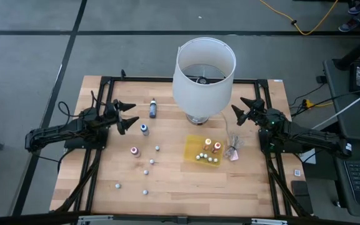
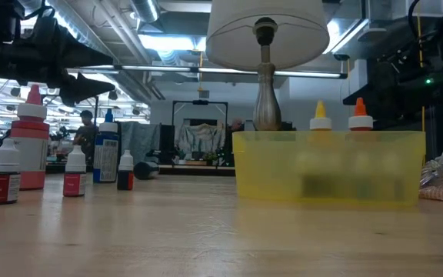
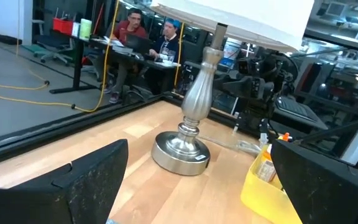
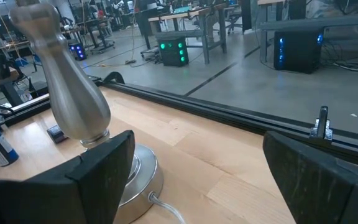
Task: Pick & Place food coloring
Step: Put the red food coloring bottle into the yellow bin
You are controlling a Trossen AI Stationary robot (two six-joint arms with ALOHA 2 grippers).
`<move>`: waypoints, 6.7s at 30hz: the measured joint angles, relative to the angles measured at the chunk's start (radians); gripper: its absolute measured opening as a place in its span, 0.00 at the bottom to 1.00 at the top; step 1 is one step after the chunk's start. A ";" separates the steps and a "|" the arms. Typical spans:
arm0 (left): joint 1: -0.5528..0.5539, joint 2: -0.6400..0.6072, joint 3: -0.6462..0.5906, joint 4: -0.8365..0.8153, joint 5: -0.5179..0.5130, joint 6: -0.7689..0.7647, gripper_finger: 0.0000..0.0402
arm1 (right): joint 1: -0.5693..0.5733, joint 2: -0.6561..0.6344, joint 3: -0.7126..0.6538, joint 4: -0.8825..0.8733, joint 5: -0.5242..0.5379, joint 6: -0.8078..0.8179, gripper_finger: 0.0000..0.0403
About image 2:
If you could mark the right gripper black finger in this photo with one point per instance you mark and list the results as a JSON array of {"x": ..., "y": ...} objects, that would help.
[
  {"x": 365, "y": 97},
  {"x": 381, "y": 117}
]

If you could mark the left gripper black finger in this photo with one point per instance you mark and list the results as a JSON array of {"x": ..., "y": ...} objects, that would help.
[
  {"x": 87, "y": 89},
  {"x": 87, "y": 57}
]

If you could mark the orange tip food coloring bottle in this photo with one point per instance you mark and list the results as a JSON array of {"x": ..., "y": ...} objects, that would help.
[{"x": 360, "y": 119}]

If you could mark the yellow tip food coloring bottle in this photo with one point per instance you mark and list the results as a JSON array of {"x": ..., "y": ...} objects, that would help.
[{"x": 320, "y": 121}]

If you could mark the small pink label dropper bottle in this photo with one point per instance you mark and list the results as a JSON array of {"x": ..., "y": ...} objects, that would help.
[{"x": 74, "y": 177}]

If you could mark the small black red dropper bottle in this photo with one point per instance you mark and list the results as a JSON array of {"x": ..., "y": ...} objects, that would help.
[{"x": 125, "y": 173}]

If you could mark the small white-capped dropper bottle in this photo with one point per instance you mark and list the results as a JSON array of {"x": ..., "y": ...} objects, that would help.
[{"x": 314, "y": 184}]

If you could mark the small red label dropper bottle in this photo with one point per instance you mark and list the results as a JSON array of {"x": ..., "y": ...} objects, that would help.
[{"x": 3, "y": 181}]

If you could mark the blue food coloring bottle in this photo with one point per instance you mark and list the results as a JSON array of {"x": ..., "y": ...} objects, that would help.
[{"x": 106, "y": 154}]

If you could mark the pink food coloring bottle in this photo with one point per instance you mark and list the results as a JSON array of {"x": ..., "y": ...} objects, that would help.
[{"x": 31, "y": 146}]

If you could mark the person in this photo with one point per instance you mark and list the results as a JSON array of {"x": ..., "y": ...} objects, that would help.
[
  {"x": 237, "y": 125},
  {"x": 86, "y": 134}
]

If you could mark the long ceiling light strip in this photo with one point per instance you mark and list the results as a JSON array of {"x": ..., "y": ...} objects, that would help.
[{"x": 160, "y": 68}]

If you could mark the grey draped cloth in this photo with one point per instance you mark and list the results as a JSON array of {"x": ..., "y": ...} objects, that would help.
[{"x": 140, "y": 140}]

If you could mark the silver lamp with white shade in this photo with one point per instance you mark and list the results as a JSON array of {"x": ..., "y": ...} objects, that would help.
[{"x": 267, "y": 34}]

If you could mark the light draped cloth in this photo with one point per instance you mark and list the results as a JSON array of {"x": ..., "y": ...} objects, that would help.
[{"x": 200, "y": 138}]

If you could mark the yellow translucent plastic bin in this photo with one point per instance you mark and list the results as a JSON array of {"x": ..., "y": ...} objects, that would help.
[{"x": 267, "y": 173}]

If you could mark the silver ventilation duct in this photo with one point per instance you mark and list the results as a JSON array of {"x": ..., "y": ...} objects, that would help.
[{"x": 144, "y": 9}]

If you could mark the black background rig frame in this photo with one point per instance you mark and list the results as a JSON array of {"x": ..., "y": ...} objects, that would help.
[{"x": 200, "y": 102}]

